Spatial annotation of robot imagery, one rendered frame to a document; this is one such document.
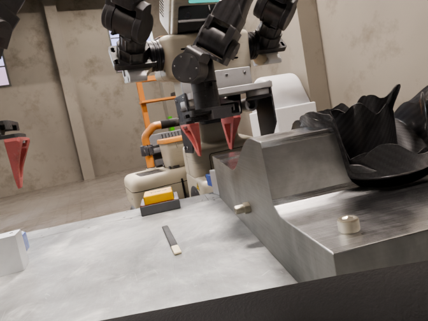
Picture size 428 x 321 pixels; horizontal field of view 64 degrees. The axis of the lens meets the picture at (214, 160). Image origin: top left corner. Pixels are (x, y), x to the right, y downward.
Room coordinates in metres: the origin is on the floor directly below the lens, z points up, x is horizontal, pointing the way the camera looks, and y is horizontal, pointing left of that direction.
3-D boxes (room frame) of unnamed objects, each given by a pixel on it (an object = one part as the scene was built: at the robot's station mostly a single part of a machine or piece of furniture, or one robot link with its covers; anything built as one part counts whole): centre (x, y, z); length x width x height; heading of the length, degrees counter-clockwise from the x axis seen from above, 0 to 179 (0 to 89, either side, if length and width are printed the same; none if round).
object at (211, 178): (0.81, 0.00, 0.83); 0.13 x 0.05 x 0.05; 22
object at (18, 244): (0.54, 0.34, 0.83); 0.13 x 0.05 x 0.05; 17
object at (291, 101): (4.51, -0.99, 0.70); 0.71 x 0.60 x 1.39; 21
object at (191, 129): (0.76, 0.02, 0.94); 0.07 x 0.07 x 0.09; 22
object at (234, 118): (0.78, -0.03, 0.94); 0.07 x 0.07 x 0.09; 22
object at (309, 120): (0.50, -0.17, 0.92); 0.35 x 0.16 x 0.09; 8
